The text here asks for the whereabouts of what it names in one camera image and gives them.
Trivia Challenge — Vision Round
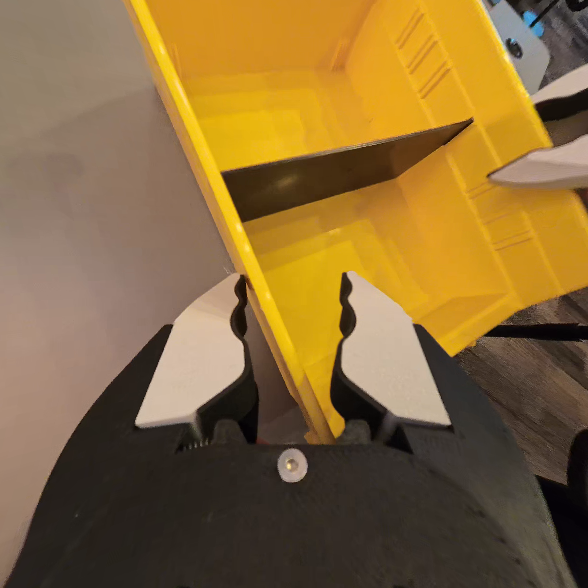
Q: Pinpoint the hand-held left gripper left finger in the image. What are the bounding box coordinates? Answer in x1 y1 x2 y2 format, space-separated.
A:
134 273 259 444

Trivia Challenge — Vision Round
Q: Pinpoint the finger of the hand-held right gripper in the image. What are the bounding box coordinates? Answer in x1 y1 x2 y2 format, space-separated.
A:
530 64 588 121
487 137 588 191

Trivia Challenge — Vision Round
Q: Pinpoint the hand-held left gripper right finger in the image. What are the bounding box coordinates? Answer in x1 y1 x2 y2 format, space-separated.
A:
330 271 454 441

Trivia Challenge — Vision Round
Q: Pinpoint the yellow plastic bin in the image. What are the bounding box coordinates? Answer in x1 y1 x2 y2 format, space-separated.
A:
123 0 588 445

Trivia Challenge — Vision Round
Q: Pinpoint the grey metal plate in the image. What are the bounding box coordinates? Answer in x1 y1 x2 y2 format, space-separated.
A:
482 0 552 95

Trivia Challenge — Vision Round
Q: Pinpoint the black bin divider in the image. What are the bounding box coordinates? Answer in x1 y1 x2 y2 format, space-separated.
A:
221 119 474 222

